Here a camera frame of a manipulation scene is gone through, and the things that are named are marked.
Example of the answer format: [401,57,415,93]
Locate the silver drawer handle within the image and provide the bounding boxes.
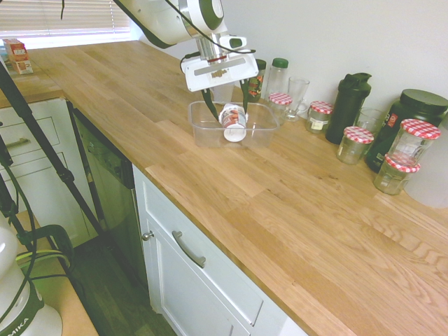
[171,230,207,270]

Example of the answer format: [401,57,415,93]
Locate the white drawer front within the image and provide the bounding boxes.
[134,167,265,326]

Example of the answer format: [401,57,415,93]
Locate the dark green clamp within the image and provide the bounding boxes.
[17,223,76,281]

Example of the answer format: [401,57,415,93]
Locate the white window blind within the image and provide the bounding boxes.
[0,0,132,36]

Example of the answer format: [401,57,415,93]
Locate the black shaker bottle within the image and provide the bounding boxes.
[324,72,372,145]

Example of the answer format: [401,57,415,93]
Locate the black camera tripod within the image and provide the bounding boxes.
[0,59,108,239]

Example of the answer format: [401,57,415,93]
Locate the black protein powder tub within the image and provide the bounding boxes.
[363,88,448,174]

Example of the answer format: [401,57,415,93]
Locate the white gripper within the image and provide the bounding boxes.
[180,52,258,122]

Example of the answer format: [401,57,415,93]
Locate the spice jar with dark lid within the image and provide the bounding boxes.
[247,58,267,103]

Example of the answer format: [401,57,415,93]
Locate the light green cable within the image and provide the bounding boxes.
[13,248,67,271]

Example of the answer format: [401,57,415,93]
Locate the labelled jar red checkered lid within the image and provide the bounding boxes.
[305,100,334,135]

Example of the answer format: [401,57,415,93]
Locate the clear drinking glass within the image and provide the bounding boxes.
[353,107,386,136]

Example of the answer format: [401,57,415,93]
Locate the unlabelled jar red checkered lid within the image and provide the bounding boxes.
[267,92,293,126]

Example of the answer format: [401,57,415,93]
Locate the tall glass mug with handle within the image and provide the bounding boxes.
[283,76,311,123]

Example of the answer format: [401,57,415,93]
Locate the orange and white carton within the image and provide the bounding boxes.
[1,38,35,76]

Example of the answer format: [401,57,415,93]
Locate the glass jar red checkered lid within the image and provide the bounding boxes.
[335,125,375,165]
[387,118,442,168]

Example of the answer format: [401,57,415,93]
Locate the clear plastic rectangular container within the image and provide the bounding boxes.
[188,100,280,148]

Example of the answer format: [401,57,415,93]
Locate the brushed metal cabinet handle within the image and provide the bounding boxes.
[3,138,31,150]

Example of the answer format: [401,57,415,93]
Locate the dark dishwasher front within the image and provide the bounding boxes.
[68,101,150,291]

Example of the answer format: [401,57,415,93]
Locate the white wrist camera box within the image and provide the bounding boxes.
[219,34,248,51]

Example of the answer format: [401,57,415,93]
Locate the cereal cup with foil lid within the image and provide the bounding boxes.
[217,103,249,143]

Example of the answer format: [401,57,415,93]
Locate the clear bottle with green cap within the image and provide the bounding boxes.
[265,57,290,97]

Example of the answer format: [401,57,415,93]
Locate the faceted jar red checkered lid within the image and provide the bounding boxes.
[372,153,421,196]

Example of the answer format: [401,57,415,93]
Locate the white cabinet with drawers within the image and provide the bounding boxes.
[0,97,99,246]

